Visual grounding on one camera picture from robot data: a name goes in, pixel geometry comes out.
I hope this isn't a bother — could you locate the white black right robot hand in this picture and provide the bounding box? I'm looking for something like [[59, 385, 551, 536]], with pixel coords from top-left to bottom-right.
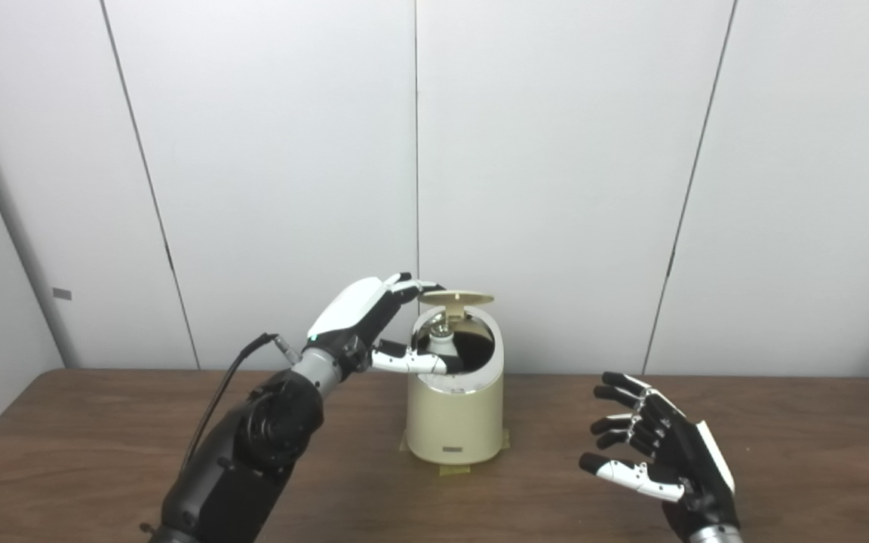
[[579, 371, 741, 538]]

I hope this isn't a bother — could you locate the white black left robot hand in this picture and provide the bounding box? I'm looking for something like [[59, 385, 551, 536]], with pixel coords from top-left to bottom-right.
[[306, 272, 465, 376]]

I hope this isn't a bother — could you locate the small white plastic bottle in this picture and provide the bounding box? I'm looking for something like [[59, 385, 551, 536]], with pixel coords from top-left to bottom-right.
[[427, 313, 459, 359]]

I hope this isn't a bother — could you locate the round cream bin lid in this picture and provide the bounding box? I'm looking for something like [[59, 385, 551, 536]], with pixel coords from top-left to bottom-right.
[[417, 290, 495, 311]]

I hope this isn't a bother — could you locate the cream-colored bin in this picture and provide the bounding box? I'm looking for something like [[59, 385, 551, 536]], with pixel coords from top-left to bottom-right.
[[405, 302, 505, 465]]

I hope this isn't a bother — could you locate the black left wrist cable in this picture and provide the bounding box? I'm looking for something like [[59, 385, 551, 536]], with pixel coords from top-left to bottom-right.
[[178, 333, 301, 472]]

